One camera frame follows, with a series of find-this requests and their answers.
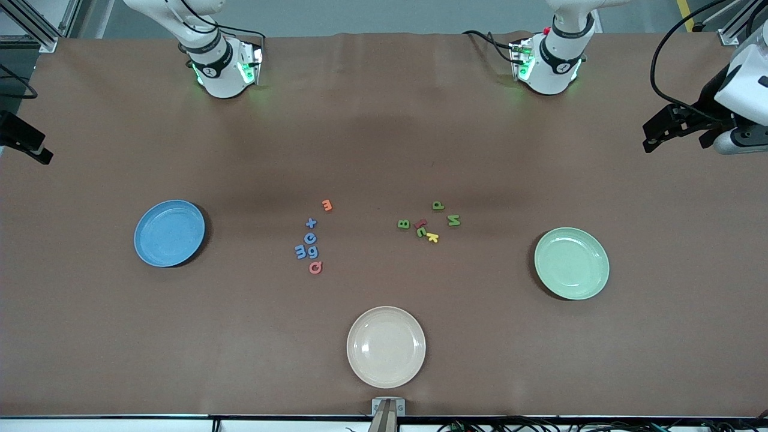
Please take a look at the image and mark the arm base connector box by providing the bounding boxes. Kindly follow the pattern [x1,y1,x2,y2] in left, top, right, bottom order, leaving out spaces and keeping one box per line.
[237,39,265,86]
[509,37,536,82]

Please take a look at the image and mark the blue plate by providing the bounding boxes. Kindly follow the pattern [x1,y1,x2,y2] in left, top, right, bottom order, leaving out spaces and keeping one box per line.
[133,199,206,268]

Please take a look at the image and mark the green plate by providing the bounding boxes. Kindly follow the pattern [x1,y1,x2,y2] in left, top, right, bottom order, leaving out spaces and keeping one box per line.
[533,227,610,301]

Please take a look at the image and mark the brown table cover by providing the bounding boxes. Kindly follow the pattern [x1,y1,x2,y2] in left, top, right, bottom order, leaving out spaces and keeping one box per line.
[0,31,768,419]

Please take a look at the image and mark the beige plate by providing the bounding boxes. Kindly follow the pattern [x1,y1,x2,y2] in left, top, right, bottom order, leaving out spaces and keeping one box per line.
[346,306,427,389]

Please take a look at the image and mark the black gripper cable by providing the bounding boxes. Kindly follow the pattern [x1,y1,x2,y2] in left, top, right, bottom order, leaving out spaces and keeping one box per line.
[651,0,736,118]
[0,62,38,100]

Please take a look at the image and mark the aluminium frame profile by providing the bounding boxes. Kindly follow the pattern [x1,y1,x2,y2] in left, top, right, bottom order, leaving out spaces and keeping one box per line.
[696,0,768,46]
[0,0,82,53]

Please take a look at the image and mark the black base cable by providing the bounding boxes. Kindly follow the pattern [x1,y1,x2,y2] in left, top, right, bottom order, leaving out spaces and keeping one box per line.
[461,29,518,64]
[177,0,268,70]

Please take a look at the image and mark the white table edge rail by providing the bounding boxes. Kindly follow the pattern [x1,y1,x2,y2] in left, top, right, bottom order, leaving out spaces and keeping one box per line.
[0,416,768,432]

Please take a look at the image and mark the black cable bundle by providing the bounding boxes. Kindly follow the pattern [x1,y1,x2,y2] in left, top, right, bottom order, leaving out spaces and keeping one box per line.
[435,416,768,432]

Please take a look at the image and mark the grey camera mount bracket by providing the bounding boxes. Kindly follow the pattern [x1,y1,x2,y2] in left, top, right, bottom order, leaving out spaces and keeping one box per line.
[367,397,407,432]

